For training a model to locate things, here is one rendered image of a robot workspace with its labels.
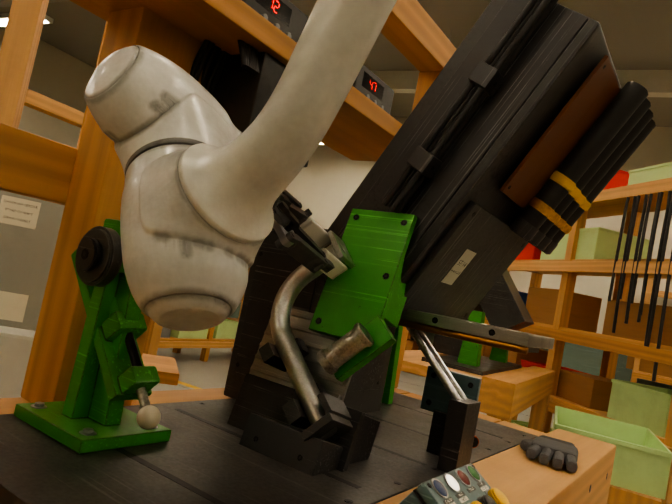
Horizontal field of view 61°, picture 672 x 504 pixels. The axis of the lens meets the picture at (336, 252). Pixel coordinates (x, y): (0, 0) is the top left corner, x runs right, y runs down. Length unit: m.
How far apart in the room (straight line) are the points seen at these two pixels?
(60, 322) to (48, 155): 0.25
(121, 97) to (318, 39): 0.20
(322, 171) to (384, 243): 10.79
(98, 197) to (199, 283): 0.47
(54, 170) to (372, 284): 0.52
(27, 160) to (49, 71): 11.72
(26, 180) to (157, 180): 0.47
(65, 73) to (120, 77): 12.29
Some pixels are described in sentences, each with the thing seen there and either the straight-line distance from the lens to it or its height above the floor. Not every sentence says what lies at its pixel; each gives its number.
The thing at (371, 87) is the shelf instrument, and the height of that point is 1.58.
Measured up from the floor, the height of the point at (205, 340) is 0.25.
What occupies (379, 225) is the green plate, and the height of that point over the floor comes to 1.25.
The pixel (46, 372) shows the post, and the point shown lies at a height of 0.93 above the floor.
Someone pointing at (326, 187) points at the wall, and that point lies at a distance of 11.50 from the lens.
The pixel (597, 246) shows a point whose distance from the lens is 4.08.
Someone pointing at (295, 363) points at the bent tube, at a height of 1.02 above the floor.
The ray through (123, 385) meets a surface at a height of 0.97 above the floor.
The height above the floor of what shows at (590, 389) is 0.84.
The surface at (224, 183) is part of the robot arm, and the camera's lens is 0.47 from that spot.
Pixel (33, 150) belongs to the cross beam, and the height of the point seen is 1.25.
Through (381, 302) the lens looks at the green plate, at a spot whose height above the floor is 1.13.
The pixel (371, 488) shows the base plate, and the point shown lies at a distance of 0.78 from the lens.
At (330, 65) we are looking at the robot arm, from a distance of 0.46.
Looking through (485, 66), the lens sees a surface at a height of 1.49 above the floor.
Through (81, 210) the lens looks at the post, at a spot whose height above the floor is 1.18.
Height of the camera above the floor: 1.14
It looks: 4 degrees up
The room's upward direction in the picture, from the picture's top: 11 degrees clockwise
